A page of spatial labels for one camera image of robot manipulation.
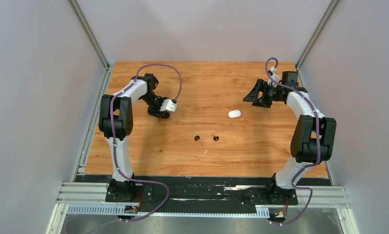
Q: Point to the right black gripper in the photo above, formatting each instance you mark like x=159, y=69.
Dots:
x=262, y=86

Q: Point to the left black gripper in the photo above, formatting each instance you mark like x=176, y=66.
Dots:
x=156, y=112

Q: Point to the white earbud charging case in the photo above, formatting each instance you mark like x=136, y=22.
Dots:
x=234, y=114

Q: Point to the black earbud charging case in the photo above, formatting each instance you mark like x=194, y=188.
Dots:
x=163, y=115

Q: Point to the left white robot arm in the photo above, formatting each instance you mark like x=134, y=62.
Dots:
x=116, y=123

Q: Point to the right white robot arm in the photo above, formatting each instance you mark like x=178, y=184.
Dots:
x=313, y=138

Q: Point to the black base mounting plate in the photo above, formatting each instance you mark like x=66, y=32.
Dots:
x=199, y=194

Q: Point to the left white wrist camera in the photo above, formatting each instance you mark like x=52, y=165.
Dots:
x=168, y=105

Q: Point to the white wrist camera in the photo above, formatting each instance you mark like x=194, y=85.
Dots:
x=274, y=78
x=168, y=105

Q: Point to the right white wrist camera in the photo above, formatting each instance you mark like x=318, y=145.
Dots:
x=274, y=78

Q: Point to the aluminium frame rail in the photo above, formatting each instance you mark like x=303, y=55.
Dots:
x=89, y=198

